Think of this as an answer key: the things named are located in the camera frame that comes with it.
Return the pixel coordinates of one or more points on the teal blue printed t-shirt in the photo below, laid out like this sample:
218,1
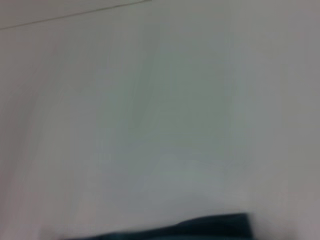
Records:
200,227

